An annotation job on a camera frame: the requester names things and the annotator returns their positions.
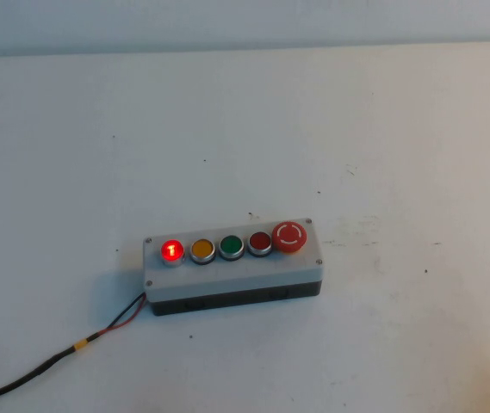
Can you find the red emergency stop mushroom button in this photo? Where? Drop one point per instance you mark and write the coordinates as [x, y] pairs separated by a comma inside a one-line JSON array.
[[288, 236]]

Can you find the grey push-button control box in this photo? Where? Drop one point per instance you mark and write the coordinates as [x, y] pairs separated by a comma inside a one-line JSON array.
[[236, 277]]

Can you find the dark red push button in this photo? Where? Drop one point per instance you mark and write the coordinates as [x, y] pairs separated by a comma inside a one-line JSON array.
[[260, 242]]

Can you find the green push button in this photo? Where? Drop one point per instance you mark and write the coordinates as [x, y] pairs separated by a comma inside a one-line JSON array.
[[231, 245]]

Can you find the red illuminated push button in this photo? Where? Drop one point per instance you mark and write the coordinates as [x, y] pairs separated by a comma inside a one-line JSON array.
[[171, 250]]

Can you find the yellow push button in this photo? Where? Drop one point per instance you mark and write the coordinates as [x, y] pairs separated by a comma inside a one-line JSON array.
[[202, 249]]

